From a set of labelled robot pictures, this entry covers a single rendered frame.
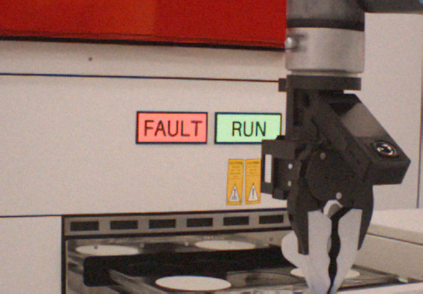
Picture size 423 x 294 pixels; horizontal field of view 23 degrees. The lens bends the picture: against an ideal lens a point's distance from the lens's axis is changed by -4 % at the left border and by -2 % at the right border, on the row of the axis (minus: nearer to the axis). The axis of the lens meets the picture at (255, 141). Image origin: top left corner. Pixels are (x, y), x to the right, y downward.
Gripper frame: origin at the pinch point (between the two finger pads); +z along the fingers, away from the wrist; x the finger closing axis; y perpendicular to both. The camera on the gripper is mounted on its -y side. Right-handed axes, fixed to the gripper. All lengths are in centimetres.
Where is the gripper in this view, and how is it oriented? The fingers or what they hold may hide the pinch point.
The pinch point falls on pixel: (328, 289)
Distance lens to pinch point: 100.3
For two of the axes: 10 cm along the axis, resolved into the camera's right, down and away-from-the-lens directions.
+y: -5.3, -0.6, 8.5
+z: -0.3, 10.0, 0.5
